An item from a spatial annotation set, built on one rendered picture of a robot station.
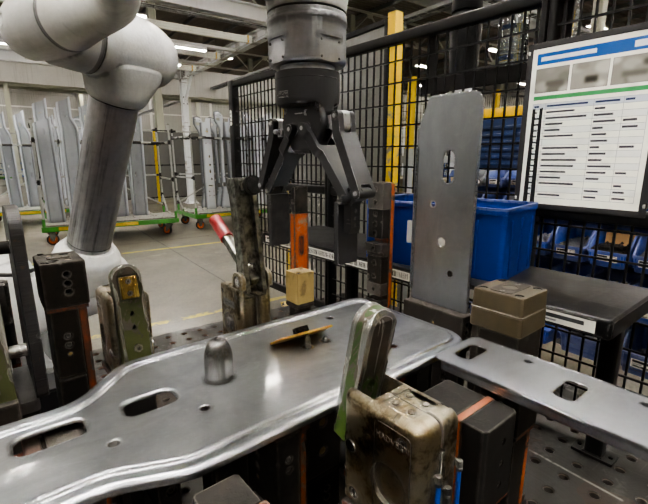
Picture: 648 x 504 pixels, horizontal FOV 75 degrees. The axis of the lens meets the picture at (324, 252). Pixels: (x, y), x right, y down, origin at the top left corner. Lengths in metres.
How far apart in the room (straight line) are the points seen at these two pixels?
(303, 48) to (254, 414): 0.38
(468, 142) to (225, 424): 0.50
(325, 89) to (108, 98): 0.61
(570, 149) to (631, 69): 0.15
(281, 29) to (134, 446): 0.43
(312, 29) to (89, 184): 0.73
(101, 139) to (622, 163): 1.01
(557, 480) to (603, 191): 0.51
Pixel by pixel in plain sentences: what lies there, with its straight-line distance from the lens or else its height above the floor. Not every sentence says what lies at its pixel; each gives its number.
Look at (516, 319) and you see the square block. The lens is 0.64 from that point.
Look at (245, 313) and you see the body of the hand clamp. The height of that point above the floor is 1.01.
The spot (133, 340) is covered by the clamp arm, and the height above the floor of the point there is 1.01.
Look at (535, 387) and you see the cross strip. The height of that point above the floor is 1.00.
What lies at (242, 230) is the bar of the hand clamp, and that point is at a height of 1.14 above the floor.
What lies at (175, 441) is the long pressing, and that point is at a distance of 0.43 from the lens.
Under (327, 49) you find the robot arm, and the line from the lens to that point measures 0.50.
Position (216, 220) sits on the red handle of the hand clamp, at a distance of 0.73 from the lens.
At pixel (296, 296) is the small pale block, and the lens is 0.68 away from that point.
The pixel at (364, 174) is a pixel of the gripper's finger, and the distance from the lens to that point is 0.45.
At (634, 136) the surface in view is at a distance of 0.89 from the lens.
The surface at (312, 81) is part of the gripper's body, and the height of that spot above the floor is 1.32.
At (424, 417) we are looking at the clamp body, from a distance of 0.36.
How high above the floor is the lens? 1.24
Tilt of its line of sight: 13 degrees down
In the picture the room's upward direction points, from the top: straight up
